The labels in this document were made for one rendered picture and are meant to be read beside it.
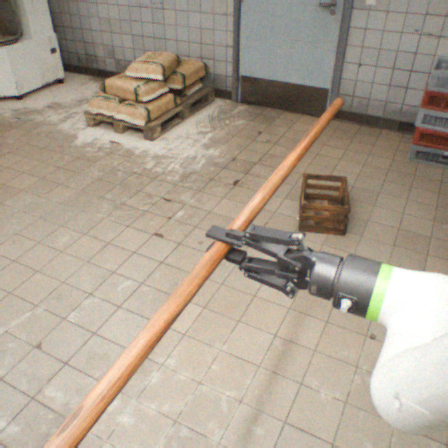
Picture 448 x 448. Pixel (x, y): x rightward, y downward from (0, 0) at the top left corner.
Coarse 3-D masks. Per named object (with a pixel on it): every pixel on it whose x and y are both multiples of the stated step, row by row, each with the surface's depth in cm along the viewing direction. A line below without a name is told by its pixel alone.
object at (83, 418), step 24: (312, 144) 110; (288, 168) 97; (264, 192) 88; (240, 216) 81; (216, 264) 72; (192, 288) 66; (168, 312) 62; (144, 336) 58; (120, 360) 55; (144, 360) 57; (96, 384) 52; (120, 384) 53; (96, 408) 50; (72, 432) 47
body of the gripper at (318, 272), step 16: (288, 256) 70; (304, 256) 68; (320, 256) 68; (336, 256) 68; (288, 272) 72; (304, 272) 70; (320, 272) 66; (336, 272) 66; (304, 288) 72; (320, 288) 67
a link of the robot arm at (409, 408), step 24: (408, 336) 57; (384, 360) 58; (408, 360) 51; (432, 360) 46; (384, 384) 55; (408, 384) 50; (432, 384) 45; (384, 408) 55; (408, 408) 51; (432, 408) 47; (408, 432) 54; (432, 432) 53
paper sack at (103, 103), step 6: (96, 96) 400; (102, 96) 398; (108, 96) 397; (114, 96) 397; (90, 102) 400; (96, 102) 397; (102, 102) 395; (108, 102) 394; (114, 102) 392; (120, 102) 393; (90, 108) 400; (96, 108) 398; (102, 108) 396; (108, 108) 394; (114, 108) 392; (108, 114) 394; (114, 114) 392
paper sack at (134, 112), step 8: (160, 96) 396; (168, 96) 400; (176, 96) 408; (120, 104) 388; (128, 104) 384; (136, 104) 383; (144, 104) 382; (152, 104) 384; (160, 104) 389; (168, 104) 401; (176, 104) 411; (120, 112) 385; (128, 112) 381; (136, 112) 377; (144, 112) 375; (152, 112) 383; (160, 112) 392; (128, 120) 382; (136, 120) 379; (144, 120) 377
